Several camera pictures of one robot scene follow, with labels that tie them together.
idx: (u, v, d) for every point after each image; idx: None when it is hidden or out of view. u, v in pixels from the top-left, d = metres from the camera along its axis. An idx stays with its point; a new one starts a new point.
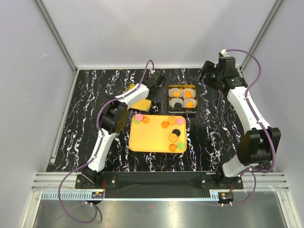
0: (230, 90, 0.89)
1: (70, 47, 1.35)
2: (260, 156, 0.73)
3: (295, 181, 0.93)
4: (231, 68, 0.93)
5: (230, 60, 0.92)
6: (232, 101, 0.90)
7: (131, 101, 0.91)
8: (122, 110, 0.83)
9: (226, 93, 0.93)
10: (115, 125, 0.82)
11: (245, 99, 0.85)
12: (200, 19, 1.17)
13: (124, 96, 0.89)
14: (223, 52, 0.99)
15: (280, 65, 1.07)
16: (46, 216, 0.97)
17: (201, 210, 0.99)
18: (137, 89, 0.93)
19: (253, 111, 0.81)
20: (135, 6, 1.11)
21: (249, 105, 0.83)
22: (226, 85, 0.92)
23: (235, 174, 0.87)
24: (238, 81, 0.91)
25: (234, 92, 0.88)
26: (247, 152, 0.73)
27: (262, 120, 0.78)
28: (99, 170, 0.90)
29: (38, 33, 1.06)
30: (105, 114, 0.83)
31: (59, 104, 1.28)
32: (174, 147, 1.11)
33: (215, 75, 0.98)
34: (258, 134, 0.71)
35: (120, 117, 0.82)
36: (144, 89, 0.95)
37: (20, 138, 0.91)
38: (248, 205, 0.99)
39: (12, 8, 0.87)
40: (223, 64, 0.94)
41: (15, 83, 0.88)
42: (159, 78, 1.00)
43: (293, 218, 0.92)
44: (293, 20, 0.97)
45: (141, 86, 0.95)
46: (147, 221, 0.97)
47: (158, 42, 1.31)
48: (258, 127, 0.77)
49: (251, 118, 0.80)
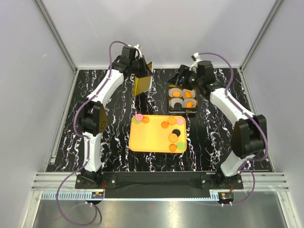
0: (211, 92, 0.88)
1: (70, 47, 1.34)
2: (254, 146, 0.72)
3: (295, 181, 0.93)
4: (211, 73, 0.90)
5: (208, 66, 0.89)
6: (216, 103, 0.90)
7: (106, 95, 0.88)
8: (99, 110, 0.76)
9: (208, 98, 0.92)
10: (97, 127, 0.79)
11: (226, 97, 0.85)
12: (200, 19, 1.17)
13: (96, 92, 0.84)
14: (196, 55, 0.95)
15: (280, 65, 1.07)
16: (47, 217, 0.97)
17: (201, 210, 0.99)
18: (109, 79, 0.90)
19: (236, 104, 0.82)
20: (135, 6, 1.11)
21: (231, 101, 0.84)
22: (206, 90, 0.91)
23: (234, 171, 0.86)
24: (217, 84, 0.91)
25: (215, 94, 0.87)
26: (241, 144, 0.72)
27: (246, 110, 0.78)
28: (96, 170, 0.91)
29: (38, 33, 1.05)
30: (83, 118, 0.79)
31: (59, 104, 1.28)
32: (174, 147, 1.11)
33: (194, 79, 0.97)
34: (246, 123, 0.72)
35: (99, 118, 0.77)
36: (116, 75, 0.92)
37: (20, 138, 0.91)
38: (248, 205, 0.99)
39: (12, 8, 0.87)
40: (201, 70, 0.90)
41: (15, 83, 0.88)
42: (131, 53, 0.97)
43: (293, 218, 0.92)
44: (293, 20, 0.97)
45: (112, 74, 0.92)
46: (147, 222, 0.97)
47: (158, 42, 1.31)
48: (244, 117, 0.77)
49: (236, 111, 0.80)
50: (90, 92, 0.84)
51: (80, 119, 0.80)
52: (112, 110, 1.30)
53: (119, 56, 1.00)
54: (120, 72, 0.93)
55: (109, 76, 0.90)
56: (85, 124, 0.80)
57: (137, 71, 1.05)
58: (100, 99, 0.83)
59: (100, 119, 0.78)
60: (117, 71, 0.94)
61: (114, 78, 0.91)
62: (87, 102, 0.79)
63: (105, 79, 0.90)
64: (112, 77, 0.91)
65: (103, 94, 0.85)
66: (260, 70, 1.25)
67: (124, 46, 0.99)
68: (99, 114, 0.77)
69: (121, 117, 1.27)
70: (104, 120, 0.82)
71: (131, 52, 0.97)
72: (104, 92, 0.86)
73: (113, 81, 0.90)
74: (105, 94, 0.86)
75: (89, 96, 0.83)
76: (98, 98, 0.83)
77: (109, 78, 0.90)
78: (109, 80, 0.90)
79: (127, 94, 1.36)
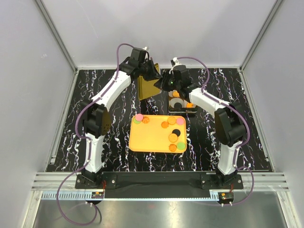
0: (190, 94, 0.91)
1: (70, 47, 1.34)
2: (238, 132, 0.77)
3: (295, 181, 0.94)
4: (187, 76, 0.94)
5: (185, 70, 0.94)
6: (195, 102, 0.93)
7: (111, 98, 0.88)
8: (102, 113, 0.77)
9: (188, 99, 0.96)
10: (99, 129, 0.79)
11: (203, 93, 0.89)
12: (200, 19, 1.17)
13: (101, 95, 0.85)
14: (175, 60, 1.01)
15: (280, 65, 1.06)
16: (47, 217, 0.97)
17: (201, 210, 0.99)
18: (115, 81, 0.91)
19: (212, 97, 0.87)
20: (134, 6, 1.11)
21: (207, 95, 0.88)
22: (185, 92, 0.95)
23: (230, 166, 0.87)
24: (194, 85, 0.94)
25: (193, 93, 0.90)
26: (225, 131, 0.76)
27: (222, 100, 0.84)
28: (96, 171, 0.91)
29: (38, 33, 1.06)
30: (86, 120, 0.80)
31: (59, 104, 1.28)
32: (174, 147, 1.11)
33: (173, 81, 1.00)
34: (224, 111, 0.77)
35: (101, 120, 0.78)
36: (123, 78, 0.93)
37: (19, 138, 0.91)
38: (248, 205, 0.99)
39: (12, 8, 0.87)
40: (178, 74, 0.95)
41: (15, 83, 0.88)
42: (140, 55, 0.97)
43: (293, 218, 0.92)
44: (293, 20, 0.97)
45: (119, 76, 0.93)
46: (147, 222, 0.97)
47: (158, 42, 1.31)
48: (222, 107, 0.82)
49: (214, 103, 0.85)
50: (95, 94, 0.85)
51: (84, 120, 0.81)
52: (112, 110, 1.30)
53: (128, 57, 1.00)
54: (127, 75, 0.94)
55: (115, 79, 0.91)
56: (88, 125, 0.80)
57: (147, 74, 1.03)
58: (105, 101, 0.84)
59: (103, 122, 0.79)
60: (124, 72, 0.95)
61: (121, 81, 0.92)
62: (91, 104, 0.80)
63: (112, 81, 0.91)
64: (118, 80, 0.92)
65: (108, 97, 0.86)
66: (260, 70, 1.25)
67: (134, 48, 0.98)
68: (102, 117, 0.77)
69: (121, 117, 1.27)
70: (107, 123, 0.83)
71: (140, 54, 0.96)
72: (109, 95, 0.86)
73: (119, 84, 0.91)
74: (109, 96, 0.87)
75: (93, 99, 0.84)
76: (103, 100, 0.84)
77: (115, 80, 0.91)
78: (116, 82, 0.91)
79: (127, 94, 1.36)
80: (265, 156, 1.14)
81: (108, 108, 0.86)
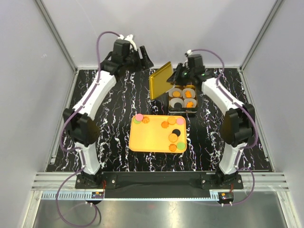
0: (203, 83, 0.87)
1: (70, 47, 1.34)
2: (244, 133, 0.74)
3: (295, 181, 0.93)
4: (201, 65, 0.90)
5: (198, 57, 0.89)
6: (207, 93, 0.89)
7: (95, 103, 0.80)
8: (87, 122, 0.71)
9: (201, 89, 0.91)
10: (87, 137, 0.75)
11: (218, 87, 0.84)
12: (200, 18, 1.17)
13: (83, 103, 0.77)
14: (189, 52, 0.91)
15: (280, 65, 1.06)
16: (47, 217, 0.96)
17: (201, 210, 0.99)
18: (98, 84, 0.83)
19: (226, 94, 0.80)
20: (134, 6, 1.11)
21: (222, 90, 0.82)
22: (198, 80, 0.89)
23: (231, 166, 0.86)
24: (209, 74, 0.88)
25: (207, 84, 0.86)
26: (231, 131, 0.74)
27: (236, 99, 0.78)
28: (94, 173, 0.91)
29: (38, 32, 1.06)
30: (71, 130, 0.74)
31: (59, 104, 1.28)
32: (174, 147, 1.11)
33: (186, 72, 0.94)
34: (236, 112, 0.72)
35: (87, 130, 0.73)
36: (107, 79, 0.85)
37: (19, 138, 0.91)
38: (248, 205, 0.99)
39: (12, 8, 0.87)
40: (192, 62, 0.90)
41: (15, 83, 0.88)
42: (124, 49, 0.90)
43: (293, 218, 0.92)
44: (293, 20, 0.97)
45: (101, 77, 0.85)
46: (147, 222, 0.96)
47: (158, 42, 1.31)
48: (234, 107, 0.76)
49: (226, 101, 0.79)
50: (77, 103, 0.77)
51: (70, 131, 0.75)
52: (112, 110, 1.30)
53: (111, 52, 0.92)
54: (110, 75, 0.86)
55: (98, 80, 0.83)
56: (74, 135, 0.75)
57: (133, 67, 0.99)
58: (87, 109, 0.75)
59: (89, 131, 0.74)
60: (107, 73, 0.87)
61: (104, 83, 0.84)
62: (75, 114, 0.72)
63: (94, 84, 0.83)
64: (101, 81, 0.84)
65: (91, 104, 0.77)
66: (261, 70, 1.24)
67: (116, 42, 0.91)
68: (87, 127, 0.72)
69: (121, 117, 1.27)
70: (94, 131, 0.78)
71: (124, 47, 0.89)
72: (92, 101, 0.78)
73: (103, 86, 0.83)
74: (93, 103, 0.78)
75: (75, 108, 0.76)
76: (86, 109, 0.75)
77: (98, 83, 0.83)
78: (98, 84, 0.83)
79: (127, 94, 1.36)
80: (265, 156, 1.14)
81: (92, 115, 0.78)
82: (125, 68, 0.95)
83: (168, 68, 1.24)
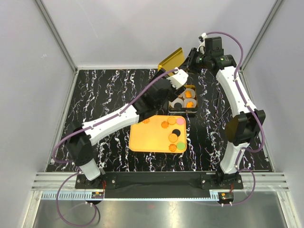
0: (220, 70, 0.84)
1: (70, 47, 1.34)
2: (246, 135, 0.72)
3: (295, 181, 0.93)
4: (219, 47, 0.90)
5: (216, 39, 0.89)
6: (221, 81, 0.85)
7: (105, 132, 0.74)
8: (83, 146, 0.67)
9: (215, 73, 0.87)
10: (78, 159, 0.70)
11: (234, 81, 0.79)
12: (199, 18, 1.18)
13: (94, 125, 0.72)
14: (204, 35, 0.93)
15: (279, 65, 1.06)
16: (46, 217, 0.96)
17: (201, 210, 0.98)
18: (119, 115, 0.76)
19: (242, 93, 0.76)
20: (134, 6, 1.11)
21: (238, 86, 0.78)
22: (215, 62, 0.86)
23: (231, 166, 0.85)
24: (227, 60, 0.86)
25: (224, 74, 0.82)
26: (234, 133, 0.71)
27: (250, 103, 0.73)
28: (90, 179, 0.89)
29: (38, 32, 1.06)
30: (68, 142, 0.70)
31: (59, 104, 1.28)
32: (174, 147, 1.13)
33: (202, 57, 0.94)
34: (246, 117, 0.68)
35: (80, 152, 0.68)
36: (130, 114, 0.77)
37: (19, 138, 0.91)
38: (248, 205, 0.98)
39: (12, 8, 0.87)
40: (209, 44, 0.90)
41: (15, 83, 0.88)
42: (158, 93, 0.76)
43: (293, 218, 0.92)
44: (292, 20, 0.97)
45: (127, 110, 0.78)
46: (146, 222, 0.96)
47: (158, 42, 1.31)
48: (246, 110, 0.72)
49: (240, 101, 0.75)
50: (89, 121, 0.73)
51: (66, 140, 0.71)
52: (112, 110, 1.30)
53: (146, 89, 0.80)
54: (135, 113, 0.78)
55: (120, 112, 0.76)
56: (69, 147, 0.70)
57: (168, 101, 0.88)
58: (93, 133, 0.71)
59: (81, 154, 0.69)
60: (134, 109, 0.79)
61: (126, 117, 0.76)
62: (80, 132, 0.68)
63: (116, 113, 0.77)
64: (123, 114, 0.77)
65: (100, 129, 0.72)
66: (261, 70, 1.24)
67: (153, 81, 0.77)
68: (81, 149, 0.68)
69: None
70: (87, 156, 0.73)
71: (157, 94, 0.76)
72: (102, 128, 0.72)
73: (122, 120, 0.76)
74: (103, 130, 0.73)
75: (85, 125, 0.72)
76: (92, 131, 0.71)
77: (119, 114, 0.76)
78: (119, 116, 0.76)
79: (127, 94, 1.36)
80: (265, 156, 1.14)
81: (95, 141, 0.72)
82: (155, 112, 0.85)
83: (179, 54, 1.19)
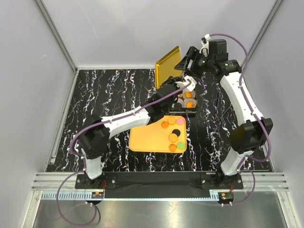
0: (224, 76, 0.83)
1: (70, 47, 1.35)
2: (252, 144, 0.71)
3: (295, 181, 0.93)
4: (223, 51, 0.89)
5: (221, 42, 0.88)
6: (224, 88, 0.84)
7: (120, 128, 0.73)
8: (102, 137, 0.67)
9: (219, 79, 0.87)
10: (92, 151, 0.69)
11: (240, 87, 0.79)
12: (199, 18, 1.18)
13: (112, 119, 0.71)
14: (207, 37, 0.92)
15: (279, 65, 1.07)
16: (46, 217, 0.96)
17: (201, 210, 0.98)
18: (134, 114, 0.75)
19: (248, 100, 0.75)
20: (134, 6, 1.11)
21: (243, 94, 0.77)
22: (219, 68, 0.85)
23: (233, 169, 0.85)
24: (232, 65, 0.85)
25: (229, 80, 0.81)
26: (241, 142, 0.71)
27: (256, 111, 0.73)
28: (92, 177, 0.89)
29: (38, 33, 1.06)
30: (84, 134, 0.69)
31: (59, 104, 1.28)
32: (174, 147, 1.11)
33: (205, 61, 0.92)
34: (252, 127, 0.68)
35: (97, 144, 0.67)
36: (143, 115, 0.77)
37: (19, 138, 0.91)
38: (249, 206, 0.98)
39: (13, 8, 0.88)
40: (213, 48, 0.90)
41: (16, 83, 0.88)
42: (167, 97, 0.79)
43: (293, 218, 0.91)
44: (292, 20, 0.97)
45: (140, 111, 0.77)
46: (146, 222, 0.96)
47: (159, 42, 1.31)
48: (252, 118, 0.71)
49: (245, 109, 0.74)
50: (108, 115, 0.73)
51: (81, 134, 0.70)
52: (112, 110, 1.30)
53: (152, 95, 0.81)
54: (147, 115, 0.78)
55: (136, 111, 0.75)
56: (82, 141, 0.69)
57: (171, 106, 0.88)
58: (112, 127, 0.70)
59: (97, 146, 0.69)
60: (147, 111, 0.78)
61: (139, 117, 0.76)
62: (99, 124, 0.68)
63: (130, 111, 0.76)
64: (137, 114, 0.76)
65: (118, 125, 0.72)
66: (261, 70, 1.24)
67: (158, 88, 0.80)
68: (99, 141, 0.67)
69: None
70: (100, 150, 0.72)
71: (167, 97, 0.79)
72: (120, 123, 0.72)
73: (136, 120, 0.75)
74: (120, 125, 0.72)
75: (103, 119, 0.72)
76: (110, 125, 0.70)
77: (134, 114, 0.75)
78: (134, 115, 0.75)
79: (127, 94, 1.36)
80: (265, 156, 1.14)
81: (111, 136, 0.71)
82: (162, 117, 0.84)
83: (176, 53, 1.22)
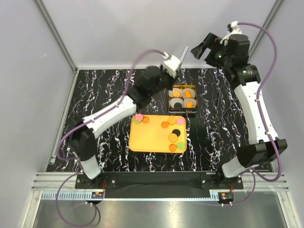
0: (241, 85, 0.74)
1: (70, 47, 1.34)
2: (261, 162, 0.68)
3: (295, 180, 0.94)
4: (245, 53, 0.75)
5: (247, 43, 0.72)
6: (239, 98, 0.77)
7: (106, 123, 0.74)
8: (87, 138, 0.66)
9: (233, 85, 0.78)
10: (81, 153, 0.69)
11: (256, 101, 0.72)
12: (200, 18, 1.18)
13: (95, 118, 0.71)
14: (233, 25, 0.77)
15: (280, 65, 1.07)
16: (46, 216, 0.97)
17: (201, 210, 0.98)
18: (117, 107, 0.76)
19: (263, 118, 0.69)
20: (135, 6, 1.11)
21: (260, 109, 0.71)
22: (235, 73, 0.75)
23: (235, 174, 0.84)
24: (250, 72, 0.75)
25: (245, 92, 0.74)
26: (250, 159, 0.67)
27: (271, 130, 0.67)
28: (91, 178, 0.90)
29: (38, 33, 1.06)
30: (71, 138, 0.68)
31: (59, 103, 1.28)
32: (174, 147, 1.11)
33: (222, 55, 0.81)
34: (264, 147, 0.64)
35: (84, 146, 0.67)
36: (127, 104, 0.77)
37: (20, 138, 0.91)
38: (249, 205, 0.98)
39: (14, 8, 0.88)
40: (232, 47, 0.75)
41: (16, 82, 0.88)
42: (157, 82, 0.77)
43: (293, 218, 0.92)
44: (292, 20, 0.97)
45: (123, 101, 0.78)
46: (146, 222, 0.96)
47: (159, 42, 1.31)
48: (265, 138, 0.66)
49: (259, 127, 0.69)
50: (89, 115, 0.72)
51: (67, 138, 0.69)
52: None
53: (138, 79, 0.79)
54: (132, 103, 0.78)
55: (118, 103, 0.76)
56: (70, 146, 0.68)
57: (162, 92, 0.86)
58: (95, 126, 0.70)
59: (86, 147, 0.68)
60: (130, 99, 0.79)
61: (123, 108, 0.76)
62: (81, 126, 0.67)
63: (113, 105, 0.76)
64: (121, 105, 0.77)
65: (101, 122, 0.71)
66: (261, 70, 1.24)
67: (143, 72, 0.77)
68: (86, 142, 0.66)
69: None
70: (90, 150, 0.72)
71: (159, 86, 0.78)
72: (103, 120, 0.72)
73: (120, 112, 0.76)
74: (104, 121, 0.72)
75: (85, 119, 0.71)
76: (94, 124, 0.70)
77: (117, 106, 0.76)
78: (117, 108, 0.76)
79: None
80: None
81: (98, 133, 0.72)
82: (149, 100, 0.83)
83: None
